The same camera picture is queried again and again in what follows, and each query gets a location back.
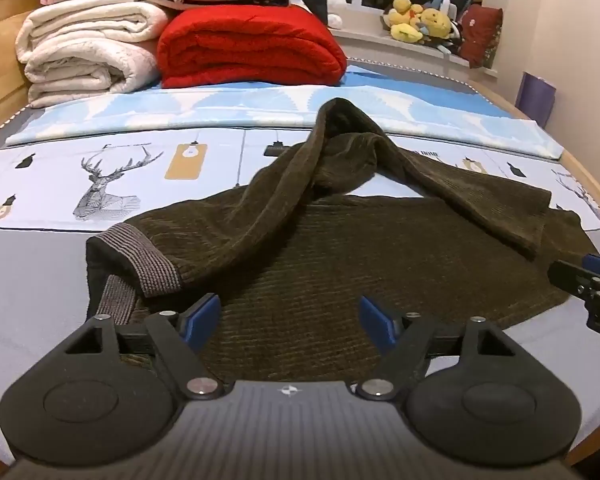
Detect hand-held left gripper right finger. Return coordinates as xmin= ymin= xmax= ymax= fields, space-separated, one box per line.
xmin=356 ymin=295 xmax=518 ymax=401

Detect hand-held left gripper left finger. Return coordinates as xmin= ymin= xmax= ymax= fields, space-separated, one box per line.
xmin=62 ymin=293 xmax=227 ymax=401

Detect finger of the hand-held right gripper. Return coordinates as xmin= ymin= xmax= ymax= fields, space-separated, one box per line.
xmin=547 ymin=254 xmax=600 ymax=298

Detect brown corduroy pants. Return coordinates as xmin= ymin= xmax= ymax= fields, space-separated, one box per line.
xmin=85 ymin=97 xmax=600 ymax=386

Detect purple paper bag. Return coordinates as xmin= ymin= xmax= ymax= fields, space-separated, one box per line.
xmin=516 ymin=72 xmax=557 ymax=129

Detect light blue patterned blanket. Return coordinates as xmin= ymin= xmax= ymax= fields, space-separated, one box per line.
xmin=5 ymin=66 xmax=566 ymax=162

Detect dark red cushion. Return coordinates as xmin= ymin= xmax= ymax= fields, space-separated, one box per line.
xmin=457 ymin=3 xmax=504 ymax=69

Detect fluffy off-white folded blanket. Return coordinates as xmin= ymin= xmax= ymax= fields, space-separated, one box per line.
xmin=24 ymin=37 xmax=162 ymax=109

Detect red folded blanket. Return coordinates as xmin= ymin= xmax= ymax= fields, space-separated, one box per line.
xmin=156 ymin=4 xmax=348 ymax=90

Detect window sill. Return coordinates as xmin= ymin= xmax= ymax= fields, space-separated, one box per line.
xmin=300 ymin=2 xmax=473 ymax=67

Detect yellow plush bear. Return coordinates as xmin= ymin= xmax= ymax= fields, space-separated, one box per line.
xmin=419 ymin=7 xmax=454 ymax=41

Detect yellow plush duck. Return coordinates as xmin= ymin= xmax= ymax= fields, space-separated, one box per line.
xmin=381 ymin=0 xmax=427 ymax=44

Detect white plush toy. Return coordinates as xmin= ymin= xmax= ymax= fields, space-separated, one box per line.
xmin=325 ymin=0 xmax=347 ymax=29

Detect cream folded quilt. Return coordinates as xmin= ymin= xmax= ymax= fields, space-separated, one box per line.
xmin=15 ymin=0 xmax=170 ymax=63

